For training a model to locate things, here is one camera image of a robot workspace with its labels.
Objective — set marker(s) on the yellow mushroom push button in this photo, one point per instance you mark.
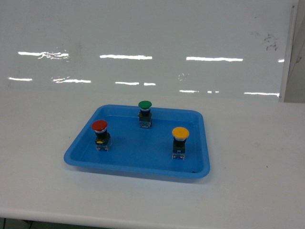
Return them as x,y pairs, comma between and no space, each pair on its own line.
180,135

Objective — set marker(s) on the red mushroom push button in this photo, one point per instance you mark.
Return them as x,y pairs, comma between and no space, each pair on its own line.
103,138

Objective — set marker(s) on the green mushroom push button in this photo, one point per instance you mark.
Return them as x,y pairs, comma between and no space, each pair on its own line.
145,115

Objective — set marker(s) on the blue plastic tray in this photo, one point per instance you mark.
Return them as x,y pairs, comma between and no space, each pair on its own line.
144,151

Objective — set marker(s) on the white partition panel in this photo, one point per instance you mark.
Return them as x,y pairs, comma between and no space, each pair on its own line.
292,88

